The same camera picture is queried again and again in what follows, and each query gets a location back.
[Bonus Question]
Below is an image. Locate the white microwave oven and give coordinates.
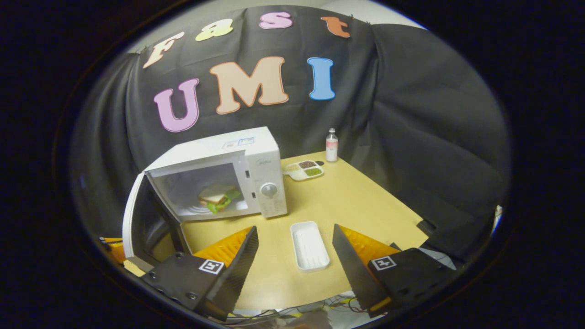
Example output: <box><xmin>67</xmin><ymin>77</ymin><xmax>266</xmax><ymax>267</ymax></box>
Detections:
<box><xmin>122</xmin><ymin>127</ymin><xmax>288</xmax><ymax>261</ymax></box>

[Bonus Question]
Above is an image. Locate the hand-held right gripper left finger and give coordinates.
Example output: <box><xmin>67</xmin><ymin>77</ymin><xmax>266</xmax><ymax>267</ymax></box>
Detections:
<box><xmin>142</xmin><ymin>226</ymin><xmax>259</xmax><ymax>320</ymax></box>

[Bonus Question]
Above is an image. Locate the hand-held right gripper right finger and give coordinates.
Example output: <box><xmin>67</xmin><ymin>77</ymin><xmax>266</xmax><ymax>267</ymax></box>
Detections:
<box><xmin>332</xmin><ymin>223</ymin><xmax>457</xmax><ymax>316</ymax></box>

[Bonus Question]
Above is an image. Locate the lettuce sandwich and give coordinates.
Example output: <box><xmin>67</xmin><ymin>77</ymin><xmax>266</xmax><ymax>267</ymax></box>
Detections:
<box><xmin>198</xmin><ymin>184</ymin><xmax>242</xmax><ymax>214</ymax></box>

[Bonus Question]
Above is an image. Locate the small clear pink-label bottle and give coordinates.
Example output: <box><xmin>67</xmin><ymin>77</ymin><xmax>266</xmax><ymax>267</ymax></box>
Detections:
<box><xmin>325</xmin><ymin>128</ymin><xmax>339</xmax><ymax>163</ymax></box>

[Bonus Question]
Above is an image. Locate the white rectangular tray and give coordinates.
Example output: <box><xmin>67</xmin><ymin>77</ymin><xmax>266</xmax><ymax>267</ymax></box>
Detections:
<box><xmin>290</xmin><ymin>221</ymin><xmax>330</xmax><ymax>273</ymax></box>

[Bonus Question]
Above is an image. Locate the white divided seasoning dish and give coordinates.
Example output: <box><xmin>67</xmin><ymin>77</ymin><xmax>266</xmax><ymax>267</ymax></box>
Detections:
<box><xmin>283</xmin><ymin>160</ymin><xmax>325</xmax><ymax>181</ymax></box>

